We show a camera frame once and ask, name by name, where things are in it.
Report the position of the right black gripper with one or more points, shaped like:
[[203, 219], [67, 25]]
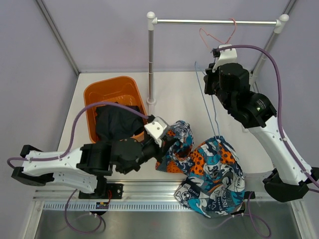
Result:
[[209, 77]]

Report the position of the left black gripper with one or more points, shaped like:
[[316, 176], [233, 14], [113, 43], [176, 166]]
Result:
[[160, 151]]

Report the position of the black shorts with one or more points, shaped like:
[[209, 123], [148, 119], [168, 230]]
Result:
[[114, 123]]

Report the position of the blue wire hanger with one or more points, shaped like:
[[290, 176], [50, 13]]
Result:
[[209, 107]]

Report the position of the pink wire hanger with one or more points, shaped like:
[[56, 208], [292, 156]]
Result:
[[220, 34]]

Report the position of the colourful patterned shorts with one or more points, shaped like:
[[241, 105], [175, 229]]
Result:
[[214, 183]]

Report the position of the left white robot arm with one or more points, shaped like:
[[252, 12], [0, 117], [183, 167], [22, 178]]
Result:
[[86, 168]]

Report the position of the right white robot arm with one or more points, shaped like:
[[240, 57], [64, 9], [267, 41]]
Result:
[[287, 181]]

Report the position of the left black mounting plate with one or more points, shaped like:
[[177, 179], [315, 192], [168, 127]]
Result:
[[112, 191]]

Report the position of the orange plastic laundry basket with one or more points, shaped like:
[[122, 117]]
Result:
[[122, 90]]

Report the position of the metal clothes rack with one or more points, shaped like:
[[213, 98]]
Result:
[[152, 20]]

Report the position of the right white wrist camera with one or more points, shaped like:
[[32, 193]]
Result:
[[224, 56]]

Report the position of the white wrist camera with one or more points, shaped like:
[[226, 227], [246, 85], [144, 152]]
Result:
[[157, 129], [224, 56]]

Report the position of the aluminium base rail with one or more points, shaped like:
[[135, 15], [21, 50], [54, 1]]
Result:
[[132, 190]]

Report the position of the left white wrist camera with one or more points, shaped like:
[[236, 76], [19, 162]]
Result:
[[157, 129]]

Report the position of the white slotted cable duct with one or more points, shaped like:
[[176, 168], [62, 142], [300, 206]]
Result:
[[127, 206]]

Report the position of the aluminium corner frame post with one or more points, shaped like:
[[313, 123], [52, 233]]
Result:
[[57, 35]]

